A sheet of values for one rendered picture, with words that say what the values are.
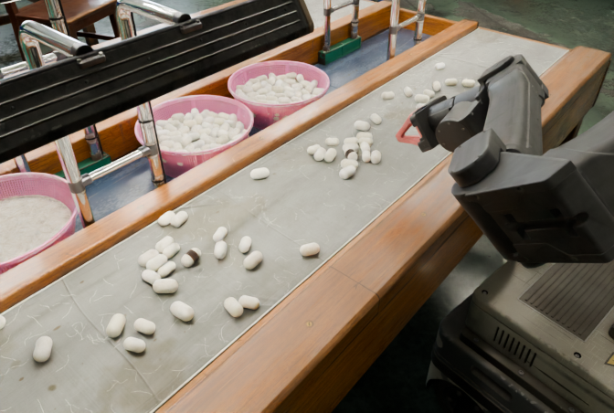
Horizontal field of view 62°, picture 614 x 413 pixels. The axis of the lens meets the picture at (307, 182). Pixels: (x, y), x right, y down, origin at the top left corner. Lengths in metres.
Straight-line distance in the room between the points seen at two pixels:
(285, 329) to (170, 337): 0.17
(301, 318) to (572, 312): 0.69
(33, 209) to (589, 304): 1.16
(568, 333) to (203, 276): 0.76
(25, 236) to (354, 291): 0.59
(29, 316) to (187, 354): 0.26
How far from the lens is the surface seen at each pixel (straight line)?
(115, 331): 0.79
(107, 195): 1.18
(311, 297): 0.77
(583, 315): 1.27
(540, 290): 1.28
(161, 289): 0.83
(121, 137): 1.27
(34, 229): 1.04
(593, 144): 0.40
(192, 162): 1.12
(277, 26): 0.84
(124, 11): 0.87
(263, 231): 0.92
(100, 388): 0.76
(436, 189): 1.00
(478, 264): 1.99
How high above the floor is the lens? 1.35
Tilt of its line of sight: 36 degrees down
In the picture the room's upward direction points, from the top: straight up
